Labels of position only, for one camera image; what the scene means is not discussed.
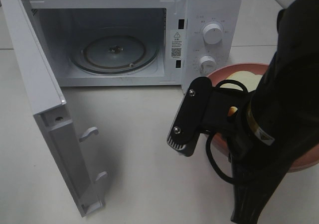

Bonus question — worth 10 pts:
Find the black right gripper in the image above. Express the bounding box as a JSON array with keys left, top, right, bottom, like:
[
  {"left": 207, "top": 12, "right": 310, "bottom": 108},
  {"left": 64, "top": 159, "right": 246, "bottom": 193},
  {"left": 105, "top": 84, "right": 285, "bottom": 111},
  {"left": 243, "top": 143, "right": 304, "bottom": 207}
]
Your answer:
[{"left": 199, "top": 88, "right": 252, "bottom": 161}]

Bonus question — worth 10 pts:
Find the pink plate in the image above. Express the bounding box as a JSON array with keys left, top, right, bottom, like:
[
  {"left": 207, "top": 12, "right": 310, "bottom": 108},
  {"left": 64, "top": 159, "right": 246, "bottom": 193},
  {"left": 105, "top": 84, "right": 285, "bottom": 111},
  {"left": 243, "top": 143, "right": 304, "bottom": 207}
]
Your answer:
[{"left": 207, "top": 63, "right": 319, "bottom": 173}]

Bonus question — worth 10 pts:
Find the white bread sandwich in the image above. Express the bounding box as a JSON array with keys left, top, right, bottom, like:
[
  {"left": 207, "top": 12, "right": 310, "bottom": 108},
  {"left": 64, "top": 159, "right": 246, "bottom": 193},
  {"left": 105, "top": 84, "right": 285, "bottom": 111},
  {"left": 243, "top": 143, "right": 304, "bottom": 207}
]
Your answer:
[{"left": 220, "top": 71, "right": 262, "bottom": 116}]

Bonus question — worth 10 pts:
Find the white microwave door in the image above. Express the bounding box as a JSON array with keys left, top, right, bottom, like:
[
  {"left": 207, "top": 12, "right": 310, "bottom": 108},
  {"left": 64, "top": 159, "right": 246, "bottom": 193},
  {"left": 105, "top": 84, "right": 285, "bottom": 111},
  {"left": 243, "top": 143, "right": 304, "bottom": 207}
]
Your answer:
[{"left": 1, "top": 0, "right": 107, "bottom": 217}]

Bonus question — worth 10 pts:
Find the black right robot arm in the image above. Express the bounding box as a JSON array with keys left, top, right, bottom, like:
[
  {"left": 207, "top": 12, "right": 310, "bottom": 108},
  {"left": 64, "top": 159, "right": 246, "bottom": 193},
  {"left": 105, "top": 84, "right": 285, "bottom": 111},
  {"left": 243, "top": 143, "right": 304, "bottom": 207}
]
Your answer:
[{"left": 200, "top": 0, "right": 319, "bottom": 224}]

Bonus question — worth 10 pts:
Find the white upper power knob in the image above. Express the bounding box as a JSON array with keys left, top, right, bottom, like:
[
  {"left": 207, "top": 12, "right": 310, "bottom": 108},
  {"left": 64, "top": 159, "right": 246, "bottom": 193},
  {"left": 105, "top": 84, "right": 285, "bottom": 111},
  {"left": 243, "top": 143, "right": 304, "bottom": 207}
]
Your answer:
[{"left": 202, "top": 21, "right": 224, "bottom": 45}]

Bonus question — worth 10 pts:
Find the white warning label sticker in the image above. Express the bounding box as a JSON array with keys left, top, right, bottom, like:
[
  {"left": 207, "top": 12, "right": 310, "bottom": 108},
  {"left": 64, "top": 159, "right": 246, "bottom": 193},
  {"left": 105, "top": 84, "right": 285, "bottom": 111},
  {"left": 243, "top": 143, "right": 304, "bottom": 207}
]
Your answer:
[{"left": 169, "top": 29, "right": 184, "bottom": 59}]

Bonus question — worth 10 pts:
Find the glass turntable plate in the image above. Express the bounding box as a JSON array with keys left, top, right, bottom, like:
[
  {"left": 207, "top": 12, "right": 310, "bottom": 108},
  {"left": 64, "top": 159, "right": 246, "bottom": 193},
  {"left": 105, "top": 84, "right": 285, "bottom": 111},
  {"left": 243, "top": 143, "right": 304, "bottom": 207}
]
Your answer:
[{"left": 69, "top": 27, "right": 163, "bottom": 75}]

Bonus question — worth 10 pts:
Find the white microwave oven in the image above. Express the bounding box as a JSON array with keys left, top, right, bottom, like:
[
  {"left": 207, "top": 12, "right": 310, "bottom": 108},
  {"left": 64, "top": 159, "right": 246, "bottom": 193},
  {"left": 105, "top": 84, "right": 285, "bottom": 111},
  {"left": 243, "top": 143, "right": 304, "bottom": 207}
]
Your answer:
[{"left": 7, "top": 0, "right": 242, "bottom": 96}]

